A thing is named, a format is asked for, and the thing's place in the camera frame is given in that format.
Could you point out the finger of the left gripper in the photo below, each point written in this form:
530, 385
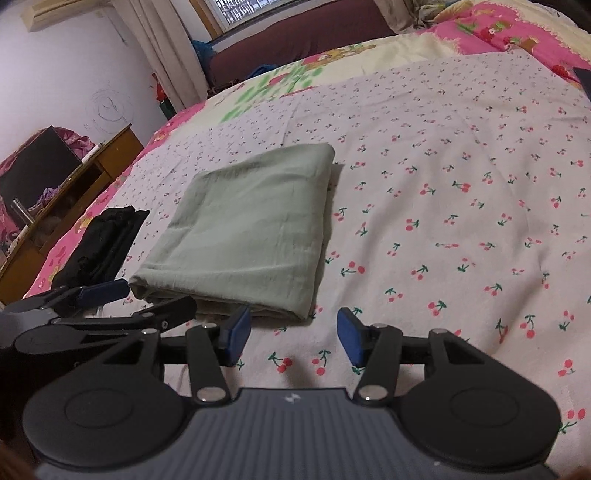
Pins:
164, 316
104, 293

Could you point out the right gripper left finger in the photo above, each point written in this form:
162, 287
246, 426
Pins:
211, 346

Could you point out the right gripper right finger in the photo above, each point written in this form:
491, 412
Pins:
376, 349

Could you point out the light green pants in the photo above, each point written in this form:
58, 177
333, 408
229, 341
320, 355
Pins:
250, 233

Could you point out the black folded garment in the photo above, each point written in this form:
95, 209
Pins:
102, 249

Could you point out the wooden desk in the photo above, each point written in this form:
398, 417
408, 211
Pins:
73, 197

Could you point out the black television with pink cover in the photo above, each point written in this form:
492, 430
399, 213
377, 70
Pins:
39, 166

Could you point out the white cherry print sheet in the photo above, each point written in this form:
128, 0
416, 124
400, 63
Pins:
461, 201

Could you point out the blue cloth on sofa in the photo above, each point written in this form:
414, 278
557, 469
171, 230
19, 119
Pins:
203, 50

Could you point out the beige left curtain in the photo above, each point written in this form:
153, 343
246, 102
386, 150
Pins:
165, 43

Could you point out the beige curtain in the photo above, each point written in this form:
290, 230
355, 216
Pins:
402, 16
165, 43

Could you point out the barred window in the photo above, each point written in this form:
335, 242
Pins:
230, 13

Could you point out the dark red sofa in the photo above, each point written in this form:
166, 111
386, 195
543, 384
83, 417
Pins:
312, 32

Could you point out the beige right curtain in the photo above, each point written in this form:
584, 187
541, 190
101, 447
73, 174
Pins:
402, 16

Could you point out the pink cartoon blanket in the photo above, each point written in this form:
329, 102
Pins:
369, 50

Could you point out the wall air conditioner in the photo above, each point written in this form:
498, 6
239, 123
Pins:
43, 14

